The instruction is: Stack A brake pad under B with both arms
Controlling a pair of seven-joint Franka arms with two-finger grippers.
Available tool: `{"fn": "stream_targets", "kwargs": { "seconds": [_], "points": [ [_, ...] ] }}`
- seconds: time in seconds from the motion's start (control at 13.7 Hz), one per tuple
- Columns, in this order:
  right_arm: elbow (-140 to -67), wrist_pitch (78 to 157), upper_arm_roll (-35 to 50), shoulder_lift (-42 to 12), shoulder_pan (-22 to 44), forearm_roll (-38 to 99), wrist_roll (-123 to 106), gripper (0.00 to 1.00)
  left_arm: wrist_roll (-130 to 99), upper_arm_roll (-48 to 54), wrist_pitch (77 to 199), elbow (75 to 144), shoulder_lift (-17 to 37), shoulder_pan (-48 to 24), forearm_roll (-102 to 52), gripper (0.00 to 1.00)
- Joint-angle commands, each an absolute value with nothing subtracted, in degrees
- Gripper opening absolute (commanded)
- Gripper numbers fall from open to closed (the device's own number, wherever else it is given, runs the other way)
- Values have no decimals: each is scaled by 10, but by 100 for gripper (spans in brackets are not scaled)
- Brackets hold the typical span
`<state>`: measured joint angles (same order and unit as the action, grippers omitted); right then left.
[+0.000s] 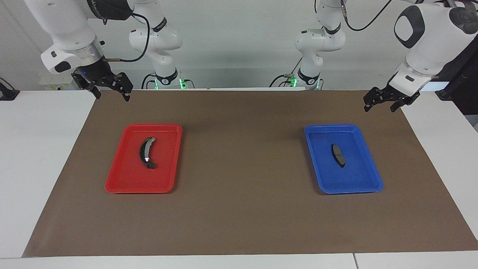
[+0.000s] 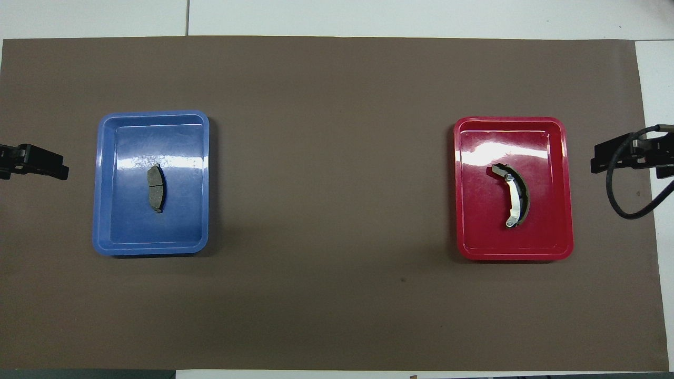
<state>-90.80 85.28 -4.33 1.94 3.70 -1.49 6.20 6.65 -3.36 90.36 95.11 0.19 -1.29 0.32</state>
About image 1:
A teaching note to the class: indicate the white wall socket box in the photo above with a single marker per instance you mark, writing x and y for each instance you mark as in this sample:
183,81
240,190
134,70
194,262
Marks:
56,84

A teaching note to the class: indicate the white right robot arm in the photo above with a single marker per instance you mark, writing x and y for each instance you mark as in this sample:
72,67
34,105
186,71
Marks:
67,26

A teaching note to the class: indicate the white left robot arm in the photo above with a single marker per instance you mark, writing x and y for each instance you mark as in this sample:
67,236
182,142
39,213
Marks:
429,33

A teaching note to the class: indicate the short dark brake pad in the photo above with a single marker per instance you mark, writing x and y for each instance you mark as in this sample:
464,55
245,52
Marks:
338,157

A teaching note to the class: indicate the long curved brake pad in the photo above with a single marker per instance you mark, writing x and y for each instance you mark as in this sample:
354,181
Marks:
143,151

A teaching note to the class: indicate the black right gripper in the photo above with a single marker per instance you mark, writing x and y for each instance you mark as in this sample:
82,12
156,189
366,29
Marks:
101,74

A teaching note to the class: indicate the blue plastic tray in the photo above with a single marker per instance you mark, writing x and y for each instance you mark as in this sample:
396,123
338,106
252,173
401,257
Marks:
354,175

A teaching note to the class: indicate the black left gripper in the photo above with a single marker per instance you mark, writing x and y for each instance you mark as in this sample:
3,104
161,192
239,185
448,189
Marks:
388,95

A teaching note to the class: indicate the black table clamp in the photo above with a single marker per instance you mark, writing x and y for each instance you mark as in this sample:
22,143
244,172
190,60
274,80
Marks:
7,93

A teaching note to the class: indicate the brown table mat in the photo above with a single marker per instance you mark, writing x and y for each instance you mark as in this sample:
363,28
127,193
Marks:
242,209

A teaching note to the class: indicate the red plastic tray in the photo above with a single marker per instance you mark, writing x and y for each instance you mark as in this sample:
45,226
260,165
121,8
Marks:
130,175

